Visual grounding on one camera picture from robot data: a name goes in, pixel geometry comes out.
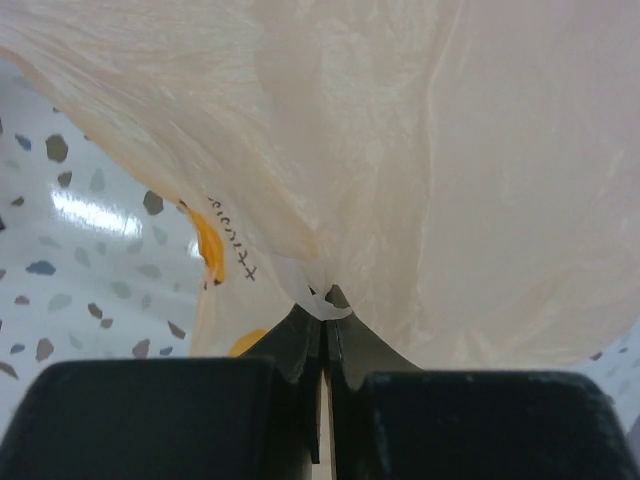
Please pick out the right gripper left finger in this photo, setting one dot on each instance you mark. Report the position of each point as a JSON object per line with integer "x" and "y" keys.
{"x": 255, "y": 416}

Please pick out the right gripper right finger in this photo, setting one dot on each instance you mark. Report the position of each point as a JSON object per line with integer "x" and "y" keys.
{"x": 390, "y": 419}

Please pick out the orange translucent plastic bag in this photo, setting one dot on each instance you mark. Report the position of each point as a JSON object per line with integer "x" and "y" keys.
{"x": 467, "y": 172}

